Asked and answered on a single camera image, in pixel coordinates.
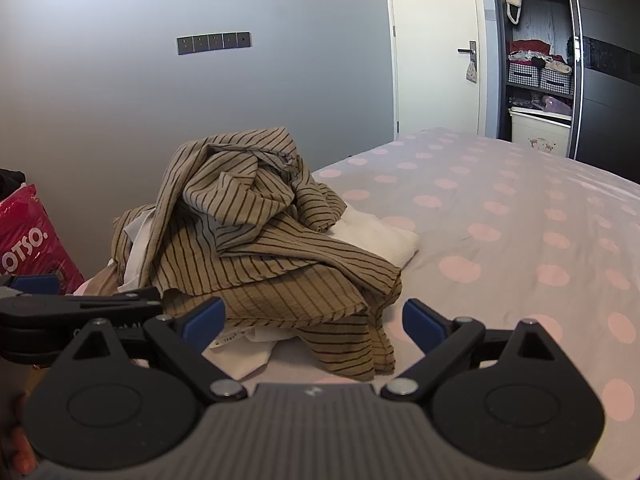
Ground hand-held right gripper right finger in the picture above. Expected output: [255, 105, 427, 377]
[381, 299, 568, 403]

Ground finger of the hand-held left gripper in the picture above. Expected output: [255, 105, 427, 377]
[0, 274, 60, 295]
[0, 287, 163, 328]

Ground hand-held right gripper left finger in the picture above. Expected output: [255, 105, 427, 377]
[72, 296, 248, 403]

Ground brown striped shirt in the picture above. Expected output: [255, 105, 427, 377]
[155, 127, 351, 256]

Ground purple clothes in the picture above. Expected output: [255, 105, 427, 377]
[510, 95, 572, 117]

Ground white folded clothes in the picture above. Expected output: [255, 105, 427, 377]
[509, 50, 574, 74]

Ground pink plastic bag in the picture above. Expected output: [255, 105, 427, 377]
[0, 184, 85, 295]

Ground white garment with label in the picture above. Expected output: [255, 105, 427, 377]
[202, 327, 275, 381]

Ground plain beige cloth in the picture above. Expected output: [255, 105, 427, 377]
[75, 262, 123, 296]

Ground white cloth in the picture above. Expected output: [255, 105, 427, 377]
[327, 207, 420, 268]

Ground brown striped cloth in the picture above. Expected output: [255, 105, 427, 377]
[112, 205, 403, 382]

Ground dark cloth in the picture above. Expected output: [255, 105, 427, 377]
[0, 169, 26, 197]

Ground polka dot bed sheet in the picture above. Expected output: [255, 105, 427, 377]
[200, 127, 640, 461]

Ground white storage bin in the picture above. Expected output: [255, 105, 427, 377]
[509, 107, 572, 157]

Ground white door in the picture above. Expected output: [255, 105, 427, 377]
[385, 0, 488, 141]

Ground checkered storage box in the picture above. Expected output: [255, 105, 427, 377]
[539, 67, 573, 96]
[508, 61, 542, 87]

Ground dark wardrobe sliding door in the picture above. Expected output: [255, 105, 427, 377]
[570, 0, 640, 183]

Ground red cloth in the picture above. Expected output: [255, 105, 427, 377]
[510, 39, 551, 56]

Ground dark wardrobe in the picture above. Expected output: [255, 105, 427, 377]
[492, 0, 640, 183]

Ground grey wall switch panel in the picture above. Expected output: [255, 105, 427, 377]
[176, 32, 252, 55]

